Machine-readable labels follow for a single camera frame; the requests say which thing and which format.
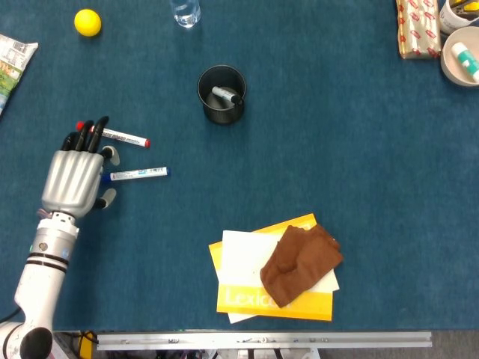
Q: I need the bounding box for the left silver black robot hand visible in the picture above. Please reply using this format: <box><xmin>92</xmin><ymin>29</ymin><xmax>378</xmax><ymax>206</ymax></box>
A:
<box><xmin>40</xmin><ymin>115</ymin><xmax>121</xmax><ymax>221</ymax></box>

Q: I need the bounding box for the red whiteboard marker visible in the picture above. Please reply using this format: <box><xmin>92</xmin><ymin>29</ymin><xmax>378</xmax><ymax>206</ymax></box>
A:
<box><xmin>76</xmin><ymin>120</ymin><xmax>151</xmax><ymax>149</ymax></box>

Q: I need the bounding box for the blue whiteboard marker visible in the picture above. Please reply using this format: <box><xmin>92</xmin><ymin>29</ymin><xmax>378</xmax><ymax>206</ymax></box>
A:
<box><xmin>100</xmin><ymin>166</ymin><xmax>171</xmax><ymax>183</ymax></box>

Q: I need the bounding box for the black mesh pen cup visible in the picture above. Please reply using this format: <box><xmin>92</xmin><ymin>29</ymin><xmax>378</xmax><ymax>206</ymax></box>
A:
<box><xmin>197</xmin><ymin>64</ymin><xmax>247</xmax><ymax>126</ymax></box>

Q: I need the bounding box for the black marker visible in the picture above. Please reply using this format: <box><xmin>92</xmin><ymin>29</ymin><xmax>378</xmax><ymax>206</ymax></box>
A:
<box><xmin>211</xmin><ymin>85</ymin><xmax>243</xmax><ymax>105</ymax></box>

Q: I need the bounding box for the white green snack bag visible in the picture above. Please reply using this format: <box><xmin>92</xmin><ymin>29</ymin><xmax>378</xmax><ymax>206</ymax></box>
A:
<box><xmin>0</xmin><ymin>34</ymin><xmax>39</xmax><ymax>117</ymax></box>

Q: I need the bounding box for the yellow ball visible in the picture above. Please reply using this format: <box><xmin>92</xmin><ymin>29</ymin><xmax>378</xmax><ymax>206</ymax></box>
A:
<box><xmin>73</xmin><ymin>9</ymin><xmax>103</xmax><ymax>37</ymax></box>

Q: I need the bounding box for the yellow box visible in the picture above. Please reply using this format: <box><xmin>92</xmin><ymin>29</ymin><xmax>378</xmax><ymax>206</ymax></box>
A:
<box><xmin>78</xmin><ymin>331</ymin><xmax>94</xmax><ymax>359</ymax></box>

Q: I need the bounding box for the pink white packet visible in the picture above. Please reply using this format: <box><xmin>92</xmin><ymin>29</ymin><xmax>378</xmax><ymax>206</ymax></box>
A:
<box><xmin>52</xmin><ymin>332</ymin><xmax>76</xmax><ymax>359</ymax></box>

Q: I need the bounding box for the white paper sheet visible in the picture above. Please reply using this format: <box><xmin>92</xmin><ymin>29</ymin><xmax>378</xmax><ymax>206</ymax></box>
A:
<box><xmin>220</xmin><ymin>230</ymin><xmax>341</xmax><ymax>325</ymax></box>

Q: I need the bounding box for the clear plastic water bottle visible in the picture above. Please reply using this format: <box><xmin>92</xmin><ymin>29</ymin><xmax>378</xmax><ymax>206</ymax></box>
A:
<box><xmin>170</xmin><ymin>0</ymin><xmax>201</xmax><ymax>29</ymax></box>

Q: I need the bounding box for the brown folded cloth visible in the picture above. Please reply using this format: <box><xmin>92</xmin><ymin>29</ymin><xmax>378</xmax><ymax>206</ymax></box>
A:
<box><xmin>259</xmin><ymin>224</ymin><xmax>344</xmax><ymax>309</ymax></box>

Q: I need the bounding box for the yellow Lexicon notebook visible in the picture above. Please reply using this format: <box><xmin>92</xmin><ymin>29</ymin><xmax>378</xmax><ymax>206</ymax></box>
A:
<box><xmin>208</xmin><ymin>213</ymin><xmax>334</xmax><ymax>322</ymax></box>

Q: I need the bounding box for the gold red-printed snack package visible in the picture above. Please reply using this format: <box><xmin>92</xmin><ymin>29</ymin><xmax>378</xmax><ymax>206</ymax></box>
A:
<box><xmin>395</xmin><ymin>0</ymin><xmax>442</xmax><ymax>60</ymax></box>

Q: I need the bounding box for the beige bowl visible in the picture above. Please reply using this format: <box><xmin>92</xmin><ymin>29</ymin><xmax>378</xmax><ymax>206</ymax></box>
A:
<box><xmin>439</xmin><ymin>25</ymin><xmax>479</xmax><ymax>88</ymax></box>

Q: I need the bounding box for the white paper cup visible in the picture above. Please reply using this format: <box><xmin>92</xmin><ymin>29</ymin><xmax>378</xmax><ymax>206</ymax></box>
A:
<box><xmin>438</xmin><ymin>0</ymin><xmax>479</xmax><ymax>35</ymax></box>

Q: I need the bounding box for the white green glue stick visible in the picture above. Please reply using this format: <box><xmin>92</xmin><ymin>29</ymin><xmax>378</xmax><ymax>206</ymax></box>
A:
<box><xmin>451</xmin><ymin>42</ymin><xmax>479</xmax><ymax>83</ymax></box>

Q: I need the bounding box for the yellow black tool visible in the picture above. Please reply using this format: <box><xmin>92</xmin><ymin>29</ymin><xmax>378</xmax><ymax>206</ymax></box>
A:
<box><xmin>448</xmin><ymin>0</ymin><xmax>479</xmax><ymax>13</ymax></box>

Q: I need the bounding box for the aluminium profile rail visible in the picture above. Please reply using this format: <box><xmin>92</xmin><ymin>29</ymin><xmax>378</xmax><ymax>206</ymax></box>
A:
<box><xmin>96</xmin><ymin>331</ymin><xmax>433</xmax><ymax>352</ymax></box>

